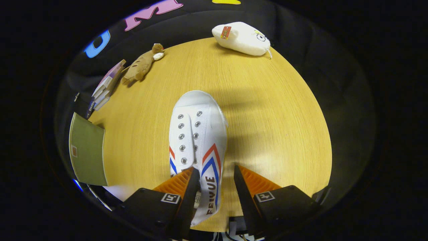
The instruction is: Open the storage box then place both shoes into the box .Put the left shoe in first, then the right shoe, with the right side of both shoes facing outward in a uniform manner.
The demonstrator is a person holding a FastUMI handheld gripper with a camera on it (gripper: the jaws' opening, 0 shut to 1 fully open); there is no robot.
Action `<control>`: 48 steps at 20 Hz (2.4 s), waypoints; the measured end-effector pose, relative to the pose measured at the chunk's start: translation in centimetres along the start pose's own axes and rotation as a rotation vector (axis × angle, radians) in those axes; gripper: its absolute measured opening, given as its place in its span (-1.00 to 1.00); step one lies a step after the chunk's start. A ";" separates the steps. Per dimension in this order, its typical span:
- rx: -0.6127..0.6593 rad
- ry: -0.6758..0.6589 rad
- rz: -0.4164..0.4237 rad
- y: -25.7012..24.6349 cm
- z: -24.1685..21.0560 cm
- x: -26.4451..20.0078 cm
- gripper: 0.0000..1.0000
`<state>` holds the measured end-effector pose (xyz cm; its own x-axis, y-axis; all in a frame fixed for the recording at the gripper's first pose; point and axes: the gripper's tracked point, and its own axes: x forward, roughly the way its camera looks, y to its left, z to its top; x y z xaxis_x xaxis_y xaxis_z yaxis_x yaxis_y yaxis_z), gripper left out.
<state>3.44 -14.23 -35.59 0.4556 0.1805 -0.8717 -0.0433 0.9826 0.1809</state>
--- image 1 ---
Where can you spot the white plush toy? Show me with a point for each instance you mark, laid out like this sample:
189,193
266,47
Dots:
244,40

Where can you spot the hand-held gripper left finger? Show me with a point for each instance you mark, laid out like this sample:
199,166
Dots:
189,207

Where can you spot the dark blue book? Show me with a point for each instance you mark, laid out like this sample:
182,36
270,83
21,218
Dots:
89,108

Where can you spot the brown plush toy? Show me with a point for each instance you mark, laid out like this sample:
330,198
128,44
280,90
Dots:
140,65

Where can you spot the pale blue book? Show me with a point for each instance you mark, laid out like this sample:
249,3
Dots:
101,103

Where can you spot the green fabric storage box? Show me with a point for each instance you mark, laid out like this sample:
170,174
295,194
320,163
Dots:
87,150

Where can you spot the silver clip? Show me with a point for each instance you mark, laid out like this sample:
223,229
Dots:
76,97

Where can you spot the black backdrop cloth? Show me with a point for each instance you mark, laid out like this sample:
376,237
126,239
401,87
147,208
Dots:
301,43

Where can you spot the white striped canvas shoe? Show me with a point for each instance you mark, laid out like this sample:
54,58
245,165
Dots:
200,110

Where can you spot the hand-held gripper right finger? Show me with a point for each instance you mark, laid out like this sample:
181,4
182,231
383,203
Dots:
245,204

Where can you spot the white book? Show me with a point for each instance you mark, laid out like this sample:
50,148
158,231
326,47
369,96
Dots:
103,92

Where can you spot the pink book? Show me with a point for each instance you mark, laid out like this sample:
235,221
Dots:
112,73

